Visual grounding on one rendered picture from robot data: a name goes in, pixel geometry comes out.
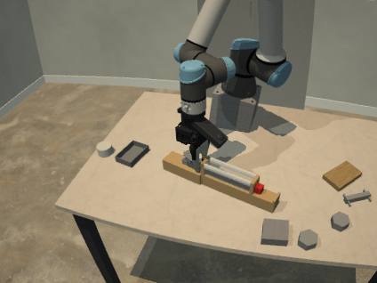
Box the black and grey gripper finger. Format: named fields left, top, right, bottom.
left=198, top=140, right=210, bottom=162
left=183, top=139, right=200, bottom=171

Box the brown wooden board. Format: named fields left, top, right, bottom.
left=323, top=161, right=362, bottom=192

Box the grey cylinder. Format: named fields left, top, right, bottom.
left=96, top=141, right=113, bottom=158

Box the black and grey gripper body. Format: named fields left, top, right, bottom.
left=175, top=107, right=207, bottom=147

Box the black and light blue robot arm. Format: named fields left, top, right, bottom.
left=173, top=0, right=292, bottom=149

